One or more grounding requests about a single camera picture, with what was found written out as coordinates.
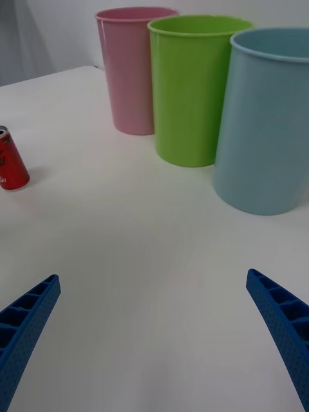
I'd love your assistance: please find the red drink can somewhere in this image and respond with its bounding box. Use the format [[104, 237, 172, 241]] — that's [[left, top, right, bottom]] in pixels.
[[0, 125, 31, 191]]

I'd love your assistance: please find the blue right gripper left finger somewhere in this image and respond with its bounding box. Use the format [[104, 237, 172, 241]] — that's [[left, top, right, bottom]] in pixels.
[[0, 274, 62, 412]]

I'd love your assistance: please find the pale blue plastic waste bin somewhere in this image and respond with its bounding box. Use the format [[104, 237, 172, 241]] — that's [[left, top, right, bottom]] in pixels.
[[213, 27, 309, 216]]

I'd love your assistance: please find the pink plastic waste bin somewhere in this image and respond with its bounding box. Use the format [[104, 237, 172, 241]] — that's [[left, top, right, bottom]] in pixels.
[[94, 6, 180, 136]]

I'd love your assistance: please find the green plastic waste bin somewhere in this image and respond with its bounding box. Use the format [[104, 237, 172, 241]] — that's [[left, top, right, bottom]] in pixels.
[[147, 14, 255, 168]]

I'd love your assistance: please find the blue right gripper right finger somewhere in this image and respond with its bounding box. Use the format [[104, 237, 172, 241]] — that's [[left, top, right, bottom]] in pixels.
[[246, 268, 309, 412]]

